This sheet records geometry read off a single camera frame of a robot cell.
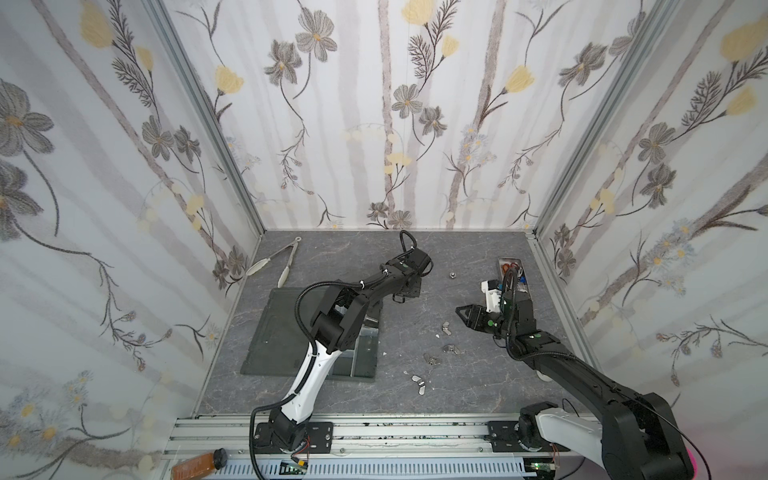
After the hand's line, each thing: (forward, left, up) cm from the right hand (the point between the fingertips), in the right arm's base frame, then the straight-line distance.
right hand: (456, 304), depth 84 cm
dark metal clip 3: (-12, +6, -12) cm, 18 cm away
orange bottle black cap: (-39, +62, -10) cm, 74 cm away
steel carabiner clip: (-18, +10, -12) cm, 24 cm away
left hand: (+15, +13, -13) cm, 24 cm away
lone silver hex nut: (+19, -4, -14) cm, 24 cm away
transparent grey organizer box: (-8, +53, -17) cm, 57 cm away
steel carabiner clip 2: (-21, +9, -13) cm, 26 cm away
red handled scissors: (+25, -25, -14) cm, 38 cm away
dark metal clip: (-2, +1, -12) cm, 13 cm away
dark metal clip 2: (-9, 0, -12) cm, 14 cm away
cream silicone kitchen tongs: (+20, +69, -17) cm, 74 cm away
